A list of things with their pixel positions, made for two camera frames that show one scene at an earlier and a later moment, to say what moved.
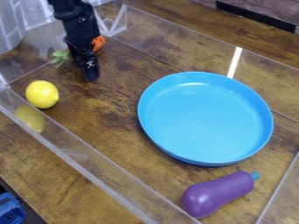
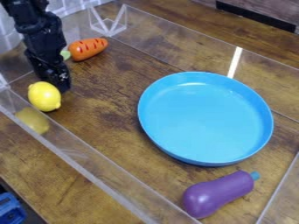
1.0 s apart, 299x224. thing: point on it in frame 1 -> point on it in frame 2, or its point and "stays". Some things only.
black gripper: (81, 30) -> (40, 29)
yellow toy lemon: (41, 94) stays
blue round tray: (205, 117) stays
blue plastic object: (10, 211) stays
